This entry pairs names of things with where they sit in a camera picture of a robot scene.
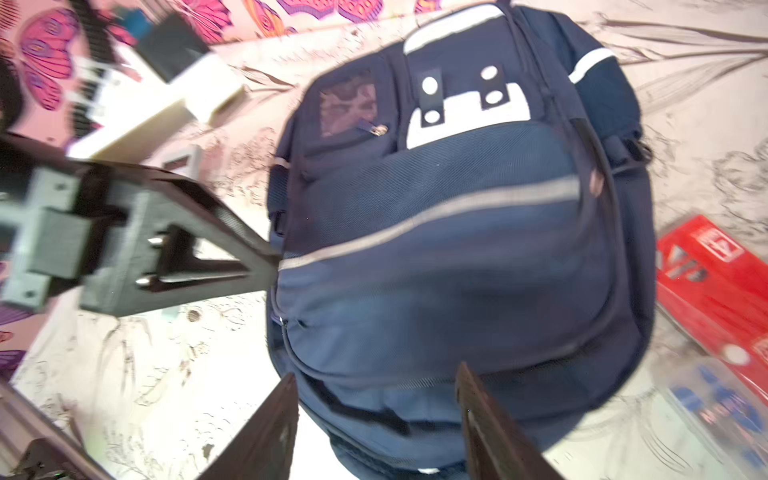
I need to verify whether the clear plastic pencil case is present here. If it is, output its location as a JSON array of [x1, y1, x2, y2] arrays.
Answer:
[[652, 357, 767, 479]]

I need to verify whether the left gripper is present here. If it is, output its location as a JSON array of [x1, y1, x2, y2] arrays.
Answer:
[[1, 134, 279, 317]]

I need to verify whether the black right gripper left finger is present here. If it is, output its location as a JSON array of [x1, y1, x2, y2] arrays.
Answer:
[[199, 374, 299, 480]]

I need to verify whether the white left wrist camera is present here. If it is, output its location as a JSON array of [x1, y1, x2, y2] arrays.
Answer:
[[66, 13, 246, 164]]

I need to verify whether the red notebook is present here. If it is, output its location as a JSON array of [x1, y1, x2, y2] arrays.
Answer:
[[655, 214, 767, 401]]

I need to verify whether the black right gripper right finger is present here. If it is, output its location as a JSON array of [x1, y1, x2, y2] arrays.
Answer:
[[456, 363, 562, 480]]

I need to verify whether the navy blue backpack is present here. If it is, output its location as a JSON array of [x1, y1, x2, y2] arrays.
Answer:
[[267, 2, 655, 479]]

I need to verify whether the grey scientific calculator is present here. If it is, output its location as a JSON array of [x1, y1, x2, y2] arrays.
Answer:
[[160, 145, 204, 180]]

